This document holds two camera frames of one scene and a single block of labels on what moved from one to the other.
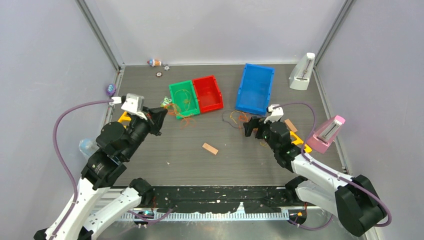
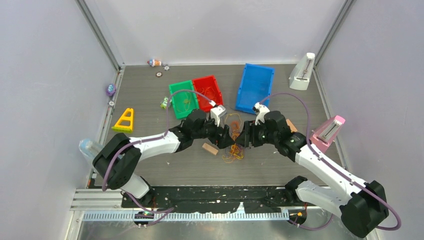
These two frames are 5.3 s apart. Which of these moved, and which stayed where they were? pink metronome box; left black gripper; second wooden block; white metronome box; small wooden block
Moved: left black gripper
Stayed: second wooden block; pink metronome box; small wooden block; white metronome box
